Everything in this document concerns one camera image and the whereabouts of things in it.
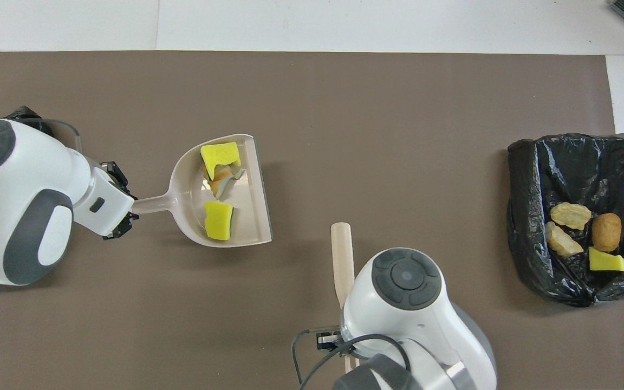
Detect brown bread roll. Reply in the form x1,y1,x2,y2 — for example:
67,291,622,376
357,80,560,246
591,213,623,253

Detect brown table mat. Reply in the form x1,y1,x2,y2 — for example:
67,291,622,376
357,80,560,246
0,51,624,390

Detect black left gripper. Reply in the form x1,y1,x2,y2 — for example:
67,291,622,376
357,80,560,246
99,160,141,241

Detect notched yellow sponge piece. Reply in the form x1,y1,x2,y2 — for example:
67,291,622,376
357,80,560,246
200,142,242,182

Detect beige hand brush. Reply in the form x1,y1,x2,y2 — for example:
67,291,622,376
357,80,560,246
330,222,356,374

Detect wedge-shaped yellow sponge piece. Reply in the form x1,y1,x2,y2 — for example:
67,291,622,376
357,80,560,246
204,201,235,242

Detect black bag-lined trash bin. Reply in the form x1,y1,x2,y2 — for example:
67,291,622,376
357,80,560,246
508,133,624,308
4,106,54,136

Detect long orange-striped croissant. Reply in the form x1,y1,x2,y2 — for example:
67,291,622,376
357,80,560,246
550,202,593,231

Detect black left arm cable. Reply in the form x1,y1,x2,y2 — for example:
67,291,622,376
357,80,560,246
38,118,83,155

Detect beige scrap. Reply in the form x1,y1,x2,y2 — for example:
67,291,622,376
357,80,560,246
203,164,245,199

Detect beige plastic dustpan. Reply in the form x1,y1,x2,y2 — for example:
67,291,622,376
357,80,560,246
130,134,273,249

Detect yellow sponge with green pad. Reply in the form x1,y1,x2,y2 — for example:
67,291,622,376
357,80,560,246
588,246,624,272

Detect short orange-striped croissant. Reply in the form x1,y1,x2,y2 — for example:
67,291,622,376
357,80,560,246
545,221,584,257

